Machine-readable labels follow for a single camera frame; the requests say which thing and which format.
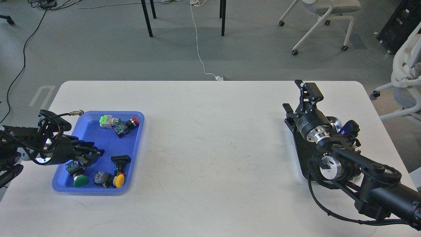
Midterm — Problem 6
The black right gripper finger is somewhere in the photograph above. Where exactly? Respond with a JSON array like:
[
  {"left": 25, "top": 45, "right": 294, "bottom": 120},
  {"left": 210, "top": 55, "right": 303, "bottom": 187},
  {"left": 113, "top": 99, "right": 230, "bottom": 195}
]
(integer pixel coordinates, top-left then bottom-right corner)
[
  {"left": 294, "top": 80, "right": 324, "bottom": 114},
  {"left": 283, "top": 103, "right": 301, "bottom": 133}
]

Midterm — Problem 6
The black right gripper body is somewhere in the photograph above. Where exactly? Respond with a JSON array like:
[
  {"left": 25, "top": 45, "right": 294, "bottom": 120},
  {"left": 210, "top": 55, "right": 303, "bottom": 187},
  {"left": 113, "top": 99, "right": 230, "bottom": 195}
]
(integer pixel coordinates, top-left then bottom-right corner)
[{"left": 293, "top": 108, "right": 332, "bottom": 143}]

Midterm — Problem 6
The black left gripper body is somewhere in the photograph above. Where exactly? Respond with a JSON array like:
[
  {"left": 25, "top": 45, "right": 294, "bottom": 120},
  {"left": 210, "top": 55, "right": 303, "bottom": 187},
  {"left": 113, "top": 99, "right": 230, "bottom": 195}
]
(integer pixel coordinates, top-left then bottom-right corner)
[{"left": 46, "top": 135, "right": 84, "bottom": 165}]

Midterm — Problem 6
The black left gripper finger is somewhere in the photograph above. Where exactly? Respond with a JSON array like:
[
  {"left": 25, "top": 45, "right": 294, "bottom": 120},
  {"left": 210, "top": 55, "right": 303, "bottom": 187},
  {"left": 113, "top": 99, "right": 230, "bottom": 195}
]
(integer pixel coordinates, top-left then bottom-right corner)
[
  {"left": 74, "top": 140, "right": 96, "bottom": 152},
  {"left": 76, "top": 149, "right": 104, "bottom": 167}
]

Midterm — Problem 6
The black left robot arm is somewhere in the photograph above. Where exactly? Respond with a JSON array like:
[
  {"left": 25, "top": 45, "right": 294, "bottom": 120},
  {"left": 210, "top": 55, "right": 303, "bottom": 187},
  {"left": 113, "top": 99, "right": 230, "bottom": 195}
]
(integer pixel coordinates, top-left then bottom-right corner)
[{"left": 1, "top": 110, "right": 104, "bottom": 187}]

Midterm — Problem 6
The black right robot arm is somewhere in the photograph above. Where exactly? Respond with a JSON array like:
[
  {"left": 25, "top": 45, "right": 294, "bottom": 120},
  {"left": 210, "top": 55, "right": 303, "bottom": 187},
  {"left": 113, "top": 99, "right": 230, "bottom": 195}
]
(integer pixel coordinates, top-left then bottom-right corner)
[{"left": 283, "top": 80, "right": 421, "bottom": 230}]

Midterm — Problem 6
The silver metal tray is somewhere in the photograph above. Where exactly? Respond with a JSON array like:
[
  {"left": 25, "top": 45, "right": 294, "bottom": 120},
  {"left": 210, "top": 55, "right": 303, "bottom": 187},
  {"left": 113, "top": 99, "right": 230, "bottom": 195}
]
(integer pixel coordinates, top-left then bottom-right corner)
[{"left": 292, "top": 117, "right": 361, "bottom": 179}]

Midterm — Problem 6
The blue plastic tray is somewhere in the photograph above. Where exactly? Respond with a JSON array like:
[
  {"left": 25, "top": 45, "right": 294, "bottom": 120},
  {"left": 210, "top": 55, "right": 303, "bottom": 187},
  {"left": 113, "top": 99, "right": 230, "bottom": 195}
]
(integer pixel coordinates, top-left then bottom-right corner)
[{"left": 52, "top": 111, "right": 145, "bottom": 196}]

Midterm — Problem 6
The black square push button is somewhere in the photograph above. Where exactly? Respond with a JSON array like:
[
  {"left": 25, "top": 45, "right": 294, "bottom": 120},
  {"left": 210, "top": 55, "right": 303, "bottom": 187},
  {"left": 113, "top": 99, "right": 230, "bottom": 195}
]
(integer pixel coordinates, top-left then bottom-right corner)
[{"left": 111, "top": 155, "right": 131, "bottom": 176}]

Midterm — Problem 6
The white office chair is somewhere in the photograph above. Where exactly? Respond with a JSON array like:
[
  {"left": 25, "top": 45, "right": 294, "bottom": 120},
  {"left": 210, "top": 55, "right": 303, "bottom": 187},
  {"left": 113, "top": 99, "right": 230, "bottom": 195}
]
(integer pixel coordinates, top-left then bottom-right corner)
[{"left": 291, "top": 0, "right": 361, "bottom": 56}]

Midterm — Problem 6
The white chair at right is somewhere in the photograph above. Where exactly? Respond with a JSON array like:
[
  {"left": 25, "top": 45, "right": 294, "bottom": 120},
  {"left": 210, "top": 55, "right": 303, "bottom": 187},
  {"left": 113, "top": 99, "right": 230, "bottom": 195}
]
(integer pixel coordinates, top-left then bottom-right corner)
[{"left": 371, "top": 24, "right": 421, "bottom": 125}]

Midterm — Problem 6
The black equipment case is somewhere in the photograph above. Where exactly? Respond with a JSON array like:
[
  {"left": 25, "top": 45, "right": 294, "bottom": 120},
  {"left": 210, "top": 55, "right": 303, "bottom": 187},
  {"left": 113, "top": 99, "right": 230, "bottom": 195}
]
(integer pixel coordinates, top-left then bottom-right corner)
[{"left": 376, "top": 0, "right": 421, "bottom": 54}]

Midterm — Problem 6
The black table leg right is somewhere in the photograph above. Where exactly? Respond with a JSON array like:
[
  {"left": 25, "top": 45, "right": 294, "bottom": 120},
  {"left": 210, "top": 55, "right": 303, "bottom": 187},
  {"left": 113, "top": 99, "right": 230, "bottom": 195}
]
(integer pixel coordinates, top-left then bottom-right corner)
[{"left": 219, "top": 0, "right": 227, "bottom": 37}]

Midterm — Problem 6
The black table leg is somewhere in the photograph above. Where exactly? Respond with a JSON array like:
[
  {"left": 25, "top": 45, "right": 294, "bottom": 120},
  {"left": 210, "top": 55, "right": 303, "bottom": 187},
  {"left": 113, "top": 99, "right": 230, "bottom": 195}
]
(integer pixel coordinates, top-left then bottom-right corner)
[
  {"left": 219, "top": 0, "right": 227, "bottom": 37},
  {"left": 141, "top": 0, "right": 157, "bottom": 38}
]

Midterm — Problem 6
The black table leg left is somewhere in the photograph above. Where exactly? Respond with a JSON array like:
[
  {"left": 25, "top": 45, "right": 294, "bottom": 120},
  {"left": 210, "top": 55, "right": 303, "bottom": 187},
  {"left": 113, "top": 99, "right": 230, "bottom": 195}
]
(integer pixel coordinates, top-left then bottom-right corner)
[{"left": 141, "top": 0, "right": 157, "bottom": 38}]

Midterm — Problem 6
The green push button switch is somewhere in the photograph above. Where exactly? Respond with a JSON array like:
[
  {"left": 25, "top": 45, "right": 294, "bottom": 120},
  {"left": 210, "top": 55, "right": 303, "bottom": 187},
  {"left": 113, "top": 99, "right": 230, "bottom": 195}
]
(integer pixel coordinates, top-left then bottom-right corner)
[{"left": 65, "top": 161, "right": 88, "bottom": 187}]

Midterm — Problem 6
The yellow push button switch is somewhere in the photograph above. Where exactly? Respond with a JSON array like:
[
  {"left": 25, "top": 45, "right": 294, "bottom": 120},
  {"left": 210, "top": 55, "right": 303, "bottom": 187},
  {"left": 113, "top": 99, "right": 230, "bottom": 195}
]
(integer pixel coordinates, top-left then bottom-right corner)
[{"left": 92, "top": 171, "right": 125, "bottom": 189}]

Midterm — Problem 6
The green white selector switch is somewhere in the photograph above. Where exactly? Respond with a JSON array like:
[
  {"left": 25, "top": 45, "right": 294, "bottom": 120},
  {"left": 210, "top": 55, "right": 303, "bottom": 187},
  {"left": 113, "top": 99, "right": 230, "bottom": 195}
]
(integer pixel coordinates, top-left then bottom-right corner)
[{"left": 99, "top": 115, "right": 121, "bottom": 129}]

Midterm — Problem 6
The red push button switch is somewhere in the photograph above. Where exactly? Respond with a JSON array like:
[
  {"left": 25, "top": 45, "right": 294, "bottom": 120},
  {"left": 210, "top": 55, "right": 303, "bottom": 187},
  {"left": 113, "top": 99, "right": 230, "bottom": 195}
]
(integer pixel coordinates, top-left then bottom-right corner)
[{"left": 113, "top": 117, "right": 140, "bottom": 138}]

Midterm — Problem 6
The black floor cable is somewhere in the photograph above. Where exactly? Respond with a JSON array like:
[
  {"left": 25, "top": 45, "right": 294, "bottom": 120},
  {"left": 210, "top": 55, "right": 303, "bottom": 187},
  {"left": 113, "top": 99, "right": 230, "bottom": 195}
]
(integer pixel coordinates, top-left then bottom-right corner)
[{"left": 0, "top": 0, "right": 74, "bottom": 125}]

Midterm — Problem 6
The white floor cable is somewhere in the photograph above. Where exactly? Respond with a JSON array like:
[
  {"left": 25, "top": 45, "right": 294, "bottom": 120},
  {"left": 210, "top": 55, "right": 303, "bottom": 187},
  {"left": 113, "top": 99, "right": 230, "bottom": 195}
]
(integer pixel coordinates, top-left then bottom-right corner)
[{"left": 76, "top": 0, "right": 224, "bottom": 81}]

